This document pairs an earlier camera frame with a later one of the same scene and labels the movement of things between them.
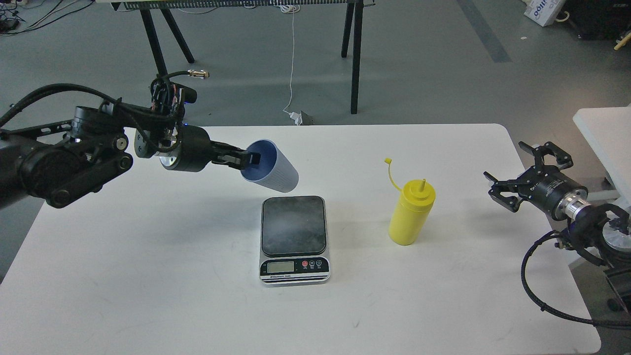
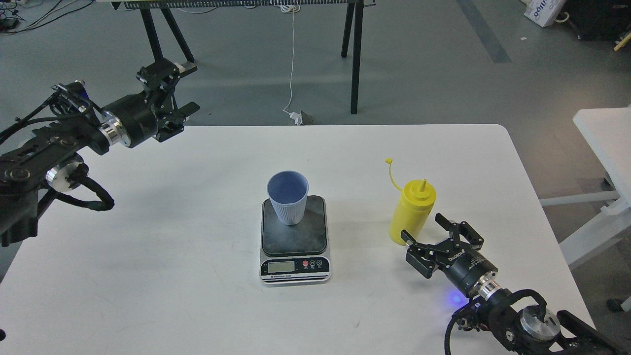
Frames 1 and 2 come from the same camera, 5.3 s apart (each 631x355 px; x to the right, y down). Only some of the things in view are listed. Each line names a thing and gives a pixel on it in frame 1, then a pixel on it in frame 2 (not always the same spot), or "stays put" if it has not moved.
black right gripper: (546, 185) to (465, 266)
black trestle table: (148, 8) stays put
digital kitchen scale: (294, 240) stays put
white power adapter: (297, 118) stays put
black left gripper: (195, 152) to (142, 118)
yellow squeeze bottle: (411, 210) stays put
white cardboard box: (543, 12) stays put
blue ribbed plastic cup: (275, 170) to (288, 191)
